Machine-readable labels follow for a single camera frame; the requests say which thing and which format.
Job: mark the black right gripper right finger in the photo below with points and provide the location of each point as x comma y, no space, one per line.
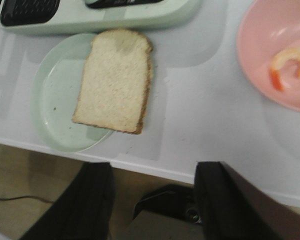
231,208

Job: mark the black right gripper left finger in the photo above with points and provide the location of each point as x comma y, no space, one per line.
83,211

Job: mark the bread slice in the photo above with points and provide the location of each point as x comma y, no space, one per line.
116,82

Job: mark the shrimp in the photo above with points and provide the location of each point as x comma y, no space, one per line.
284,58

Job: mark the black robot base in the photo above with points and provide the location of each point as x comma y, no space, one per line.
172,200

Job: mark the green round plate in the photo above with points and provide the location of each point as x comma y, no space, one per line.
54,95

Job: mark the pink bowl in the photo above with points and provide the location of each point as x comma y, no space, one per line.
268,27

